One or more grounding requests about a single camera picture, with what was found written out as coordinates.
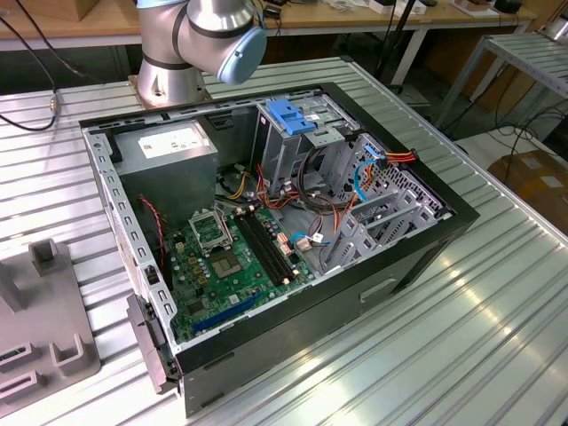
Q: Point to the black case fan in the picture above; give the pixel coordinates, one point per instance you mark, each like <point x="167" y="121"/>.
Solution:
<point x="150" y="235"/>

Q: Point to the plain brown cardboard box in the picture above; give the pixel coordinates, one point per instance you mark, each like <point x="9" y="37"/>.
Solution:
<point x="104" y="8"/>

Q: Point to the grey parts rack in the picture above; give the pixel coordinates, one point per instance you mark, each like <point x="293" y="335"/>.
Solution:
<point x="44" y="310"/>

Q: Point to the cardboard box with white label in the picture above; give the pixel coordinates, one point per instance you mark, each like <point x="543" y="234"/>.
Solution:
<point x="532" y="182"/>

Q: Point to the black PC case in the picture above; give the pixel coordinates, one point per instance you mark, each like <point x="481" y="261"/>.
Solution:
<point x="310" y="337"/>

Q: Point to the metal slat side table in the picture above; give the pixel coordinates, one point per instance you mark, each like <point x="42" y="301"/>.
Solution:
<point x="532" y="57"/>

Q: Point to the small black device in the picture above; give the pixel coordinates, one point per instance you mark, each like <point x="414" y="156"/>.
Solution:
<point x="508" y="5"/>

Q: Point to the silver metal cylinder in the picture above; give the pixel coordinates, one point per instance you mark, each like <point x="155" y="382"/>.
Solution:
<point x="558" y="26"/>

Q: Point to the wooden desk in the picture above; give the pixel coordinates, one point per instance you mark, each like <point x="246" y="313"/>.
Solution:
<point x="89" y="26"/>

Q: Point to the CPU socket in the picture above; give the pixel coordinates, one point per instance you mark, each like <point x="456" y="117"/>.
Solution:
<point x="226" y="266"/>

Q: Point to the black RAM slot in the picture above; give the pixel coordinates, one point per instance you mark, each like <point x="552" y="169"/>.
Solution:
<point x="262" y="246"/>
<point x="273" y="239"/>

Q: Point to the metal disk bay cage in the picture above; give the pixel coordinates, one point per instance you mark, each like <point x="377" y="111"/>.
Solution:
<point x="412" y="213"/>

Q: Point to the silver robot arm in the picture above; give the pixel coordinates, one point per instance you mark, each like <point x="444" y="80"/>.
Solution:
<point x="164" y="44"/>

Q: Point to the grey power supply unit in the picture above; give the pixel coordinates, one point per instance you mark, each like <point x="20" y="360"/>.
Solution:
<point x="168" y="186"/>

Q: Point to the green motherboard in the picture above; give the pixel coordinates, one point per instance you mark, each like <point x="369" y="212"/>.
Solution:
<point x="239" y="288"/>

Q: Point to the blue plastic cage latch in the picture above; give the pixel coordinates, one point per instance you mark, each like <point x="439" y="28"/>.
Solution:
<point x="288" y="117"/>

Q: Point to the grey optical drive cage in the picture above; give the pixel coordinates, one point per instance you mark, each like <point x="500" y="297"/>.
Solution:
<point x="284" y="155"/>

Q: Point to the blue expansion slot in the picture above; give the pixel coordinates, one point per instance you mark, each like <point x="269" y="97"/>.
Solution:
<point x="226" y="313"/>

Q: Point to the grey card retention latch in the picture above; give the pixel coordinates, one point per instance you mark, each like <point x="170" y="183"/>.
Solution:
<point x="148" y="341"/>

